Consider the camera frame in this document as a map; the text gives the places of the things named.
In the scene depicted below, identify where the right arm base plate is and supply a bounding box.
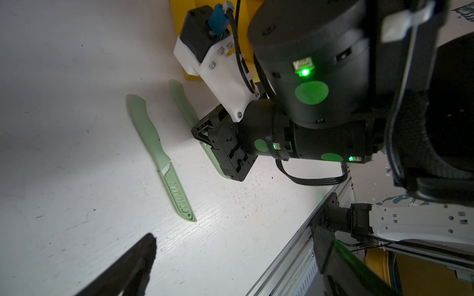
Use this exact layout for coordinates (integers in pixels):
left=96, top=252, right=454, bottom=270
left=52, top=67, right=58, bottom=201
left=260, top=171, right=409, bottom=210
left=309, top=192, right=339, bottom=238

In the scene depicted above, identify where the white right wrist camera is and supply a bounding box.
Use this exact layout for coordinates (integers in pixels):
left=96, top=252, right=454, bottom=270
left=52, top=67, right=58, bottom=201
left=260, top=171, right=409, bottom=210
left=174, top=1, right=260, bottom=123

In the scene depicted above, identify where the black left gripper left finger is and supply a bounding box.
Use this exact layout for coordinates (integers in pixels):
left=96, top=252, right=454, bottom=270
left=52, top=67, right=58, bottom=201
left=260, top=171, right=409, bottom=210
left=77, top=233, right=157, bottom=296

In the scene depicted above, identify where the yellow bottom drawer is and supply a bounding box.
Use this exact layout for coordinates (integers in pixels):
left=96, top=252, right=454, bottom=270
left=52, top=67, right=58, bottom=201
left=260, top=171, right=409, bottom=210
left=169, top=0, right=264, bottom=82

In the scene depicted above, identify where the aluminium rail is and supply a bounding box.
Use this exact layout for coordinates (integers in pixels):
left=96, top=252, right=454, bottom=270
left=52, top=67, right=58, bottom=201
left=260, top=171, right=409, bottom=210
left=247, top=177, right=356, bottom=296

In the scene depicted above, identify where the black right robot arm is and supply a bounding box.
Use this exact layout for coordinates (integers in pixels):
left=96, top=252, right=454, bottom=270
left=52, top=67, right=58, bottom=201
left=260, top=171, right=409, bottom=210
left=178, top=1, right=474, bottom=296

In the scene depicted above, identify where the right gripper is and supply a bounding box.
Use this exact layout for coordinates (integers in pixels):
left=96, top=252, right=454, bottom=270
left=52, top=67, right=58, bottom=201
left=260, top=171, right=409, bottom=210
left=191, top=99, right=296, bottom=181

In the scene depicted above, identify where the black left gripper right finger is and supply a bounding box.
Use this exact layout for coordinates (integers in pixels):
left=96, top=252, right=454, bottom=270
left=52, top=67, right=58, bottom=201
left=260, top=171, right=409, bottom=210
left=312, top=226, right=397, bottom=296

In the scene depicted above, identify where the light green knife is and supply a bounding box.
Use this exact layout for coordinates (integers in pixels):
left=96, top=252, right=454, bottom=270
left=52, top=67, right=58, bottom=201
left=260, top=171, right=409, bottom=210
left=126, top=94, right=197, bottom=223

